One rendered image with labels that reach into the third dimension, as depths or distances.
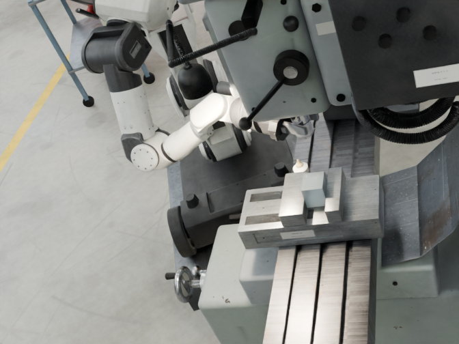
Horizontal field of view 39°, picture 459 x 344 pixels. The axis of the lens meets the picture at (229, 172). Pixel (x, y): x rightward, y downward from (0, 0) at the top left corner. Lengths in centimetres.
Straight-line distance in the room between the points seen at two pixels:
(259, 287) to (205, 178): 92
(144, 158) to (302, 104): 54
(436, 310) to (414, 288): 12
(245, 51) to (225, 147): 117
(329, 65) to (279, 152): 129
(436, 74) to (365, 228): 65
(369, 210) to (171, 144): 55
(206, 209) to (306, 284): 91
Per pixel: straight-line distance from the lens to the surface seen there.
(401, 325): 181
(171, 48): 123
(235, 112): 157
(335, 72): 127
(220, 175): 253
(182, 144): 169
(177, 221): 239
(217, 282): 188
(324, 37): 123
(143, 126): 173
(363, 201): 156
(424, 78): 97
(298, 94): 134
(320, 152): 184
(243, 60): 131
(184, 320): 288
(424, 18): 92
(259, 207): 163
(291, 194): 157
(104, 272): 329
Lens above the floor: 212
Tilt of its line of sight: 38 degrees down
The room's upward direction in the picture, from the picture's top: 24 degrees counter-clockwise
